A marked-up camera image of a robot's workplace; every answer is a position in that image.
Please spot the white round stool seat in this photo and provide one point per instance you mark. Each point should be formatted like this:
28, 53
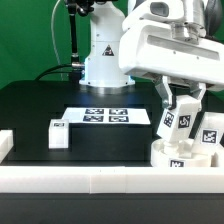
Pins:
179, 155

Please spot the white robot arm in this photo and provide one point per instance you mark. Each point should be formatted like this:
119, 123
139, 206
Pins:
106, 42

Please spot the white front fence bar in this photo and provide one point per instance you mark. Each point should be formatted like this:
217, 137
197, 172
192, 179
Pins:
99, 180

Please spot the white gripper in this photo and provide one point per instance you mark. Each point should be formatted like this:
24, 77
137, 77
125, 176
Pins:
174, 38

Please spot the white left fence bar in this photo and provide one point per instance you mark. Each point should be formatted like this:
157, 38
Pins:
6, 143

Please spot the white marker sheet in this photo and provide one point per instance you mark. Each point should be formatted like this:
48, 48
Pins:
106, 115

